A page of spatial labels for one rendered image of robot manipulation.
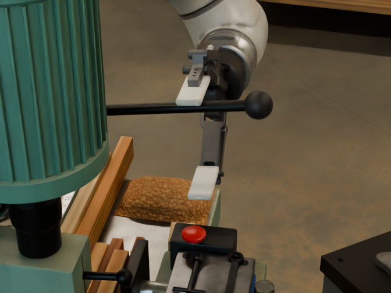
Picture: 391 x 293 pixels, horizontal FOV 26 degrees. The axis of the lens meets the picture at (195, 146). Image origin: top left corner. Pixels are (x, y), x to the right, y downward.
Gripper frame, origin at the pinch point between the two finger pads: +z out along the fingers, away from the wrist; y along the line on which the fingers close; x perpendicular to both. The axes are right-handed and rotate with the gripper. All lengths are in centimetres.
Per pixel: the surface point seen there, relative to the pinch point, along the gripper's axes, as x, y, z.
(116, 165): -17.2, -14.6, -17.5
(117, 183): -16.9, -16.7, -15.9
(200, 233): 1.1, -8.1, 6.8
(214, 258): 2.9, -10.7, 8.3
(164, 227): -8.2, -19.5, -8.9
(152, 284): -4.9, -13.8, 10.1
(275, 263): -6, -109, -109
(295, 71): -11, -108, -233
